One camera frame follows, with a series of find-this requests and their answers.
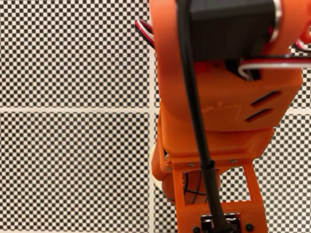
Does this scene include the white paper cup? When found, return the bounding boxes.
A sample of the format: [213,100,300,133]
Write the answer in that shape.
[149,143,163,191]

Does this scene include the black camera cable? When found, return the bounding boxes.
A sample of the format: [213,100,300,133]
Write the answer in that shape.
[174,0,235,233]

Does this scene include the small orange basketball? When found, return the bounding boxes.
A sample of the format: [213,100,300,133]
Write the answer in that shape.
[160,168,221,204]

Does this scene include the red white black servo wire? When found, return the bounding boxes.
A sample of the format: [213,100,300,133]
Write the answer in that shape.
[238,40,311,81]
[135,18,156,48]

